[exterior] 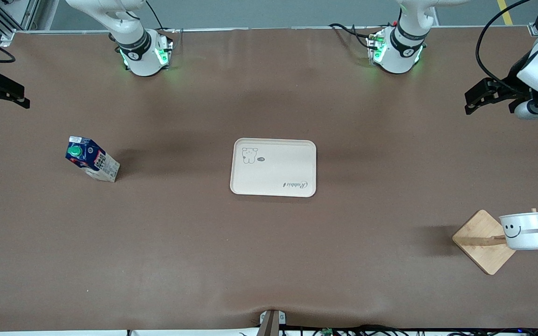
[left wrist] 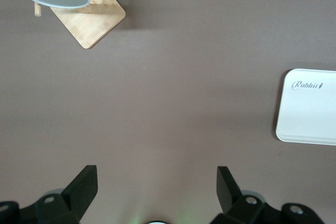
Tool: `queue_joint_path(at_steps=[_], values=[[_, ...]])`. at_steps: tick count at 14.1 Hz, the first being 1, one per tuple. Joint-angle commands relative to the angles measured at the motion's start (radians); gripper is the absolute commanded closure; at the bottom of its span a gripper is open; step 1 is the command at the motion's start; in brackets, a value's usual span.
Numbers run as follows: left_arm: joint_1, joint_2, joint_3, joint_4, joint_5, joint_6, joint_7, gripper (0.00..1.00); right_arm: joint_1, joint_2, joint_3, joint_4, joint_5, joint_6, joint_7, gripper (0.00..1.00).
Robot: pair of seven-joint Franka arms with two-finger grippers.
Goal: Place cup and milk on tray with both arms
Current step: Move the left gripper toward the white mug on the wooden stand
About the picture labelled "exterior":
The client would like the white smiley mug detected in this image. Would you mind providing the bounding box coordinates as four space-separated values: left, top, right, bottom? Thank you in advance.
499 212 538 251

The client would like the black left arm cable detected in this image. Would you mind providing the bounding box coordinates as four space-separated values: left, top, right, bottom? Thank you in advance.
476 0 533 89

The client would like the black base cable bundle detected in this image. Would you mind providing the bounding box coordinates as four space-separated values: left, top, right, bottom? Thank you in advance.
329 22 373 49

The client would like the brown table mat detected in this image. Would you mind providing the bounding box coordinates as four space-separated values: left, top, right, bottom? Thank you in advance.
0 28 538 333

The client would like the grey metal bracket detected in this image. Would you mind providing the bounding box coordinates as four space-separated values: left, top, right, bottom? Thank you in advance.
259 309 287 336

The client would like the beige tray with bear print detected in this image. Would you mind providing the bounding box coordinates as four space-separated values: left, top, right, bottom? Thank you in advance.
230 138 317 198

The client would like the wooden mug stand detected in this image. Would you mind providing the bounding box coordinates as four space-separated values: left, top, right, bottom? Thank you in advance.
452 208 538 276

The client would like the blue milk carton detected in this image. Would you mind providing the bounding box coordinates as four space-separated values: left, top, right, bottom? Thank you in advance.
65 136 121 182

